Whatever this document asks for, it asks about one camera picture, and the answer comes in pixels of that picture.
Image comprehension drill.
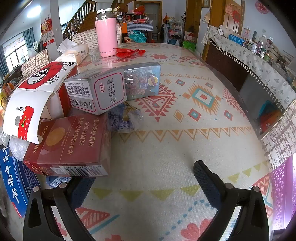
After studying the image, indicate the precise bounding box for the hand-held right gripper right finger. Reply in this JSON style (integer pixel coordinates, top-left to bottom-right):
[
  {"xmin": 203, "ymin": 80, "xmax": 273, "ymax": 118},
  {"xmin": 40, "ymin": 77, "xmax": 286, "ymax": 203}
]
[{"xmin": 193, "ymin": 160, "xmax": 270, "ymax": 241}]

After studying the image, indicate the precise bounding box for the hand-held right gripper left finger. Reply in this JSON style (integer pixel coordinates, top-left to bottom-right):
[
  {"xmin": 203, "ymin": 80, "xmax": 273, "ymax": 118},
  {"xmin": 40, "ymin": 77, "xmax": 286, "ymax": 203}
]
[{"xmin": 23, "ymin": 177, "xmax": 96, "ymax": 241}]

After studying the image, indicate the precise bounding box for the red cigarette box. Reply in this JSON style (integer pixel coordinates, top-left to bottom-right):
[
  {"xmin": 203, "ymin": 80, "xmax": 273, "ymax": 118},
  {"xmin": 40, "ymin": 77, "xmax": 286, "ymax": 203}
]
[{"xmin": 23, "ymin": 113, "xmax": 112, "ymax": 177}]

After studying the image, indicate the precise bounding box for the purple plastic basket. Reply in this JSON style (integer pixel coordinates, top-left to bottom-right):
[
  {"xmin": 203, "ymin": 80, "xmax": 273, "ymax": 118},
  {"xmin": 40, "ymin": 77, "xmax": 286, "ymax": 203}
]
[{"xmin": 269, "ymin": 154, "xmax": 296, "ymax": 231}]

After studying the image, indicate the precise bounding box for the grey medicine box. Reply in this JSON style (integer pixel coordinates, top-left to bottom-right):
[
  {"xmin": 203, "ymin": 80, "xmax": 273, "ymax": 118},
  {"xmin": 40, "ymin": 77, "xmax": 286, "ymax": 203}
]
[{"xmin": 64, "ymin": 68, "xmax": 127, "ymax": 115}]

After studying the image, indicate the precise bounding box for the blue printed carton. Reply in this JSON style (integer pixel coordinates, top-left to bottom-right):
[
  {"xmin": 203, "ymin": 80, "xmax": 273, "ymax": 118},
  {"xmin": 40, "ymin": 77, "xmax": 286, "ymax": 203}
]
[{"xmin": 0, "ymin": 145, "xmax": 41, "ymax": 218}]

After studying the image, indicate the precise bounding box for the blue and white plastic bag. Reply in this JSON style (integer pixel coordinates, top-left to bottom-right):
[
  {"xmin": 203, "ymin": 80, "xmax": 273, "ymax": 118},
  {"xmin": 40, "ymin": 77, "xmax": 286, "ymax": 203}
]
[{"xmin": 107, "ymin": 102, "xmax": 144, "ymax": 133}]

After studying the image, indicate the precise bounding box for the chair with patterned cover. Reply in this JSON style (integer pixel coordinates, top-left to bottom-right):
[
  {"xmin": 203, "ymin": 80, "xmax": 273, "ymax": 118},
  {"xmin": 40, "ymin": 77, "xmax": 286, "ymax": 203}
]
[
  {"xmin": 259, "ymin": 100, "xmax": 296, "ymax": 172},
  {"xmin": 72, "ymin": 23, "xmax": 123, "ymax": 47},
  {"xmin": 21, "ymin": 49, "xmax": 52, "ymax": 77}
]

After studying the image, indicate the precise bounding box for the red and white paper food box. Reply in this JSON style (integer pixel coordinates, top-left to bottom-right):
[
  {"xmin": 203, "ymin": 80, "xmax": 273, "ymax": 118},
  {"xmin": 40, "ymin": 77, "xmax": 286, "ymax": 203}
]
[{"xmin": 3, "ymin": 61, "xmax": 78, "ymax": 143}]

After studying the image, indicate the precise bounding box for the grey patterned tissue pack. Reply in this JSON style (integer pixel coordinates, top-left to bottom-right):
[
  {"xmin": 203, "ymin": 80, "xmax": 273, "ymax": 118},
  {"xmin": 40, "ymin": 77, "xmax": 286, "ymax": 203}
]
[{"xmin": 122, "ymin": 62, "xmax": 162, "ymax": 100}]

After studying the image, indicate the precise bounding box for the sideboard with leaf-print cloth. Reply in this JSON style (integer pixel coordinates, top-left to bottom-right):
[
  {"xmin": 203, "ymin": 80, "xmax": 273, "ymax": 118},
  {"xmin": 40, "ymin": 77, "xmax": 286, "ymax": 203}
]
[{"xmin": 202, "ymin": 25, "xmax": 296, "ymax": 112}]

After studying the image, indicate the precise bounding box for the green plastic bag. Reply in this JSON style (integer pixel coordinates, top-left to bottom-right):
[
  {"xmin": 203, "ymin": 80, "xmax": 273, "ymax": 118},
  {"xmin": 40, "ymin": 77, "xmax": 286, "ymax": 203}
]
[{"xmin": 183, "ymin": 40, "xmax": 197, "ymax": 51}]

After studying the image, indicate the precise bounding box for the white tissue box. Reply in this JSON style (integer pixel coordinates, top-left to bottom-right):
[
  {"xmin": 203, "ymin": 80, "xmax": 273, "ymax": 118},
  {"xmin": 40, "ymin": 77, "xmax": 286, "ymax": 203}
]
[{"xmin": 57, "ymin": 38, "xmax": 89, "ymax": 66}]

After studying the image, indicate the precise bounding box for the blue packet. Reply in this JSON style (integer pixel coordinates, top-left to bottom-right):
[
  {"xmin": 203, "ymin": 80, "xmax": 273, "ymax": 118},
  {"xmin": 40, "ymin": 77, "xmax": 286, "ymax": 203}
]
[{"xmin": 228, "ymin": 34, "xmax": 245, "ymax": 45}]

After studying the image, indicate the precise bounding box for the red plastic wrapper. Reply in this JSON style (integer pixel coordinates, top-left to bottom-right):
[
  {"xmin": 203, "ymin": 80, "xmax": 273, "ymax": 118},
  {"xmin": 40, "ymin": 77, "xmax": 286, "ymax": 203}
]
[{"xmin": 115, "ymin": 48, "xmax": 147, "ymax": 58}]

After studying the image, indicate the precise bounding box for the clear plastic bottle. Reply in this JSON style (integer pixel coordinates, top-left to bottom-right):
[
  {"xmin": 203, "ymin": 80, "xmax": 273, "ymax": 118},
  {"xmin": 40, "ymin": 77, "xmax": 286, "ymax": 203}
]
[{"xmin": 259, "ymin": 35, "xmax": 267, "ymax": 58}]

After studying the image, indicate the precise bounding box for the teal plastic bag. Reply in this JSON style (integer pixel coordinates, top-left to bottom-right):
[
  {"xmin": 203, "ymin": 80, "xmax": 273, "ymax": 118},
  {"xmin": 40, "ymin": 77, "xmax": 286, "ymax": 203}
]
[{"xmin": 128, "ymin": 30, "xmax": 147, "ymax": 42}]

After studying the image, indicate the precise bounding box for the pink thermos bottle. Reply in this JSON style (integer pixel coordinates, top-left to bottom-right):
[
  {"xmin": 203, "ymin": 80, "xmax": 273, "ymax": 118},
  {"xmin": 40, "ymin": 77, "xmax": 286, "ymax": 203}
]
[{"xmin": 95, "ymin": 9, "xmax": 118, "ymax": 57}]

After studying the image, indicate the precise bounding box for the table with checked cloth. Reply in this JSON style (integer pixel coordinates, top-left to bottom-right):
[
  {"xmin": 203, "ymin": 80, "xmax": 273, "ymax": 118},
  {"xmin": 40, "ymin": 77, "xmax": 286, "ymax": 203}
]
[{"xmin": 127, "ymin": 23, "xmax": 154, "ymax": 32}]

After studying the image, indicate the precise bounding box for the wooden staircase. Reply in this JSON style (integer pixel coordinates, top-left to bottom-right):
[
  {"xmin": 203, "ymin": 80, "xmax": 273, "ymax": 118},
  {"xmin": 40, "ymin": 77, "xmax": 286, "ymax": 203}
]
[{"xmin": 61, "ymin": 0, "xmax": 97, "ymax": 41}]

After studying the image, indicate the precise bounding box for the red wall calendar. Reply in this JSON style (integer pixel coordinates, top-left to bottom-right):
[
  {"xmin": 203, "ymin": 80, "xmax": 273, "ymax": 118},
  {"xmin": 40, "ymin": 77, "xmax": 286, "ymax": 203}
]
[{"xmin": 40, "ymin": 18, "xmax": 55, "ymax": 45}]

